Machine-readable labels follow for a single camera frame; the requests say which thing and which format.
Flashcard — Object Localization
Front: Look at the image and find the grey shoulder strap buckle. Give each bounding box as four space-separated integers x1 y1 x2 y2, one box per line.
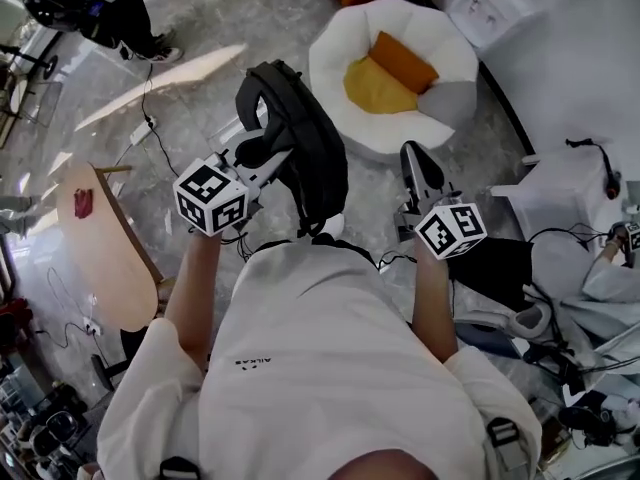
485 416 524 472

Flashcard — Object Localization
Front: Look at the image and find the person's left forearm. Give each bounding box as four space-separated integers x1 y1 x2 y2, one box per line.
164 230 224 372

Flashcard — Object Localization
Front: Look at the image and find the white power strip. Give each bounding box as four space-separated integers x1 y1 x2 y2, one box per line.
129 116 159 147

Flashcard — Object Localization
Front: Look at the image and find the person's white t-shirt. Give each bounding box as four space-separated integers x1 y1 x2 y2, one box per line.
95 241 544 480

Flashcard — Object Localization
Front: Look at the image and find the white cabinet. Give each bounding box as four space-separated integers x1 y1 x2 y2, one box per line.
489 140 634 249

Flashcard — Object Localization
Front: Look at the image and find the white round beanbag chair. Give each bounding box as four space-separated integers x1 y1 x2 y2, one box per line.
308 0 480 155

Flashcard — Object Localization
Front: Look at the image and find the orange square cushion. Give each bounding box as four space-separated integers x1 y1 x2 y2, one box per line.
368 30 440 94

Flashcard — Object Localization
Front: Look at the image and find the white water dispenser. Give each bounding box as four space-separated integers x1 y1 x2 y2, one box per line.
446 0 549 49

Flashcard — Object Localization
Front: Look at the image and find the person's right white shoe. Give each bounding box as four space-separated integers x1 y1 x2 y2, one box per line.
319 212 346 239

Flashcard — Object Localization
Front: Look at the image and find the red cloth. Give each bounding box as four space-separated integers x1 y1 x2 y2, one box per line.
73 187 95 219

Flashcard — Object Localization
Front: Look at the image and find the black backpack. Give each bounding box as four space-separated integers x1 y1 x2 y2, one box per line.
234 59 350 239

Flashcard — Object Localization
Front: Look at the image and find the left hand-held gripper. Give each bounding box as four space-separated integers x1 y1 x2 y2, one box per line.
173 126 294 238

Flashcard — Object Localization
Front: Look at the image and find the yellow seat cushion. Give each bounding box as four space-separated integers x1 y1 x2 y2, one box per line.
342 56 420 116

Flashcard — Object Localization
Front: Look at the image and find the person's right forearm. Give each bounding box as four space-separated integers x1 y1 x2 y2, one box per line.
410 240 459 364

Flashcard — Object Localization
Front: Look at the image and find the light wooden table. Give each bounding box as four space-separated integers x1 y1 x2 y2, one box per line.
54 161 166 334

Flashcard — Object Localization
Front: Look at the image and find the black harness buckle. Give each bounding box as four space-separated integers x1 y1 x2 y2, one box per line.
158 456 201 480

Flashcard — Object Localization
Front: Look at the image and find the grey white appliance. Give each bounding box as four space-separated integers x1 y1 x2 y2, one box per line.
454 317 524 360

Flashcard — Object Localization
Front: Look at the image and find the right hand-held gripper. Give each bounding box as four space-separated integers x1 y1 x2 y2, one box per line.
398 141 489 261

